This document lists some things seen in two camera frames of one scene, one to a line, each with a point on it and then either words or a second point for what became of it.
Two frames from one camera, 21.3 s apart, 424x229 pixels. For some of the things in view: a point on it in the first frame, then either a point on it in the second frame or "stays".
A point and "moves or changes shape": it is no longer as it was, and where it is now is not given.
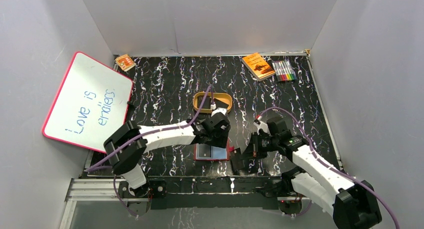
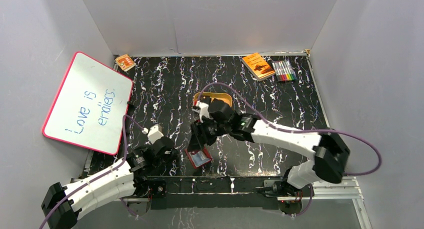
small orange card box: x=125 y=62 stays
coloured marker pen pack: x=283 y=71 stays
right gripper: x=253 y=150 to x=199 y=135
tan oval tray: x=224 y=97 stays
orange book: x=258 y=67 stays
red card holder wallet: x=208 y=152 moves or changes shape
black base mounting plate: x=207 y=192 stays
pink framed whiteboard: x=94 y=100 stays
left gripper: x=214 y=134 to x=168 y=151
